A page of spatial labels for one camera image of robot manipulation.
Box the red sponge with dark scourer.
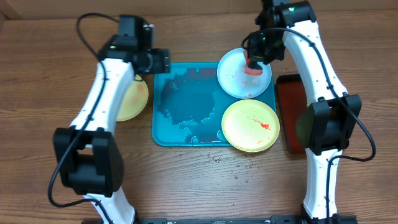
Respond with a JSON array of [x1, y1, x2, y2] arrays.
[[243, 50, 263, 76]]

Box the yellow plate with ketchup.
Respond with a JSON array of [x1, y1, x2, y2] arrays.
[[116, 75, 149, 122]]

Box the light blue plate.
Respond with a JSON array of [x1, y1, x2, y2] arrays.
[[217, 48, 272, 99]]

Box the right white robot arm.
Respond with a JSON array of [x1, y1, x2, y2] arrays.
[[241, 1, 376, 223]]

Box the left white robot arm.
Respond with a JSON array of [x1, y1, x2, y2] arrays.
[[47, 15, 170, 223]]

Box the dark red black-rimmed tray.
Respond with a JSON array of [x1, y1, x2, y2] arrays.
[[275, 74, 307, 154]]

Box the teal plastic tray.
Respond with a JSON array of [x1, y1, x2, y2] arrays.
[[151, 62, 277, 147]]

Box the yellow plate lower right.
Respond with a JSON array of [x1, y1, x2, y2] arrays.
[[221, 99, 280, 152]]

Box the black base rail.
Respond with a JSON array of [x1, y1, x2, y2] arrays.
[[133, 215, 358, 224]]

